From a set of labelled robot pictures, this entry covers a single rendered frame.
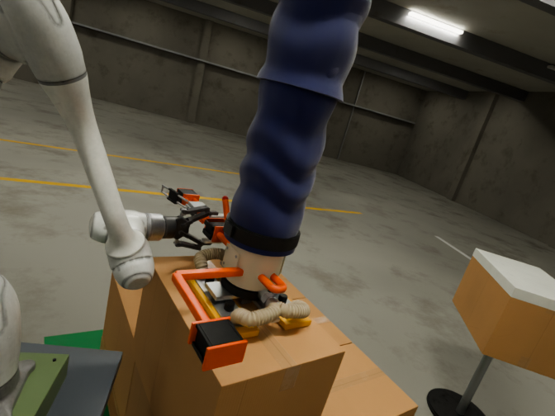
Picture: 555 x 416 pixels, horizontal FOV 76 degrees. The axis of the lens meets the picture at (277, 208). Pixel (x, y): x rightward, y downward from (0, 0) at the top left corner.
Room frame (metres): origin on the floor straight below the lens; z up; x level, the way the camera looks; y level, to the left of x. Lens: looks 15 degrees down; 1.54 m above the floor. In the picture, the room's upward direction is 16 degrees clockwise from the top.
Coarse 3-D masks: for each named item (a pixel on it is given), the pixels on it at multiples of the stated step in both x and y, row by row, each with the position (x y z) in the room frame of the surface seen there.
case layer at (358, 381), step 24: (120, 288) 1.47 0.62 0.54; (288, 288) 1.92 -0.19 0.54; (120, 312) 1.37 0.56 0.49; (312, 312) 1.73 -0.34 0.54; (120, 336) 1.32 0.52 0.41; (336, 336) 1.57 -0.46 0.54; (360, 360) 1.43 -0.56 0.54; (120, 384) 1.22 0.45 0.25; (336, 384) 1.23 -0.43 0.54; (360, 384) 1.27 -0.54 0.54; (384, 384) 1.31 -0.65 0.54; (120, 408) 1.18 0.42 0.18; (144, 408) 0.97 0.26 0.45; (336, 408) 1.10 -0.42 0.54; (360, 408) 1.14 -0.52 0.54; (384, 408) 1.17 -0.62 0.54; (408, 408) 1.21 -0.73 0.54
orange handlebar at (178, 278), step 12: (180, 276) 0.79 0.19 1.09; (192, 276) 0.82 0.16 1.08; (204, 276) 0.84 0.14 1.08; (216, 276) 0.86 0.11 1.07; (228, 276) 0.88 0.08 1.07; (240, 276) 0.91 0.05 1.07; (264, 276) 0.91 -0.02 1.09; (276, 276) 0.93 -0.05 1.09; (180, 288) 0.74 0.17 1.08; (276, 288) 0.86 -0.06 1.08; (192, 300) 0.70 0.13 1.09; (192, 312) 0.67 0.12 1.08; (204, 312) 0.67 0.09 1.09
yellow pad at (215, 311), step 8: (192, 280) 0.99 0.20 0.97; (200, 280) 0.99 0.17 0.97; (208, 280) 0.98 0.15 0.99; (216, 280) 1.02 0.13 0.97; (192, 288) 0.96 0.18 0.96; (200, 288) 0.96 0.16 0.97; (200, 296) 0.92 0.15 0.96; (208, 296) 0.92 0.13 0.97; (208, 304) 0.89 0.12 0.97; (216, 304) 0.89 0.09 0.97; (224, 304) 0.90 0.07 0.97; (232, 304) 0.87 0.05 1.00; (208, 312) 0.86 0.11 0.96; (216, 312) 0.86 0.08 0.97; (224, 312) 0.86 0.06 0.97; (240, 328) 0.82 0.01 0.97; (248, 328) 0.83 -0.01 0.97; (256, 328) 0.84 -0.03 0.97; (248, 336) 0.81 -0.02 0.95
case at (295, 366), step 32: (192, 256) 1.20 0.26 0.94; (160, 288) 0.97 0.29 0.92; (160, 320) 0.94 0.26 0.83; (192, 320) 0.83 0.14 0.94; (160, 352) 0.90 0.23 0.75; (192, 352) 0.75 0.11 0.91; (256, 352) 0.77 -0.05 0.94; (288, 352) 0.80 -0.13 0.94; (320, 352) 0.84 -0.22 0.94; (160, 384) 0.86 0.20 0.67; (192, 384) 0.72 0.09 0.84; (224, 384) 0.64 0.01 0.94; (256, 384) 0.69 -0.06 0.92; (288, 384) 0.76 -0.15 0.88; (320, 384) 0.84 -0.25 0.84
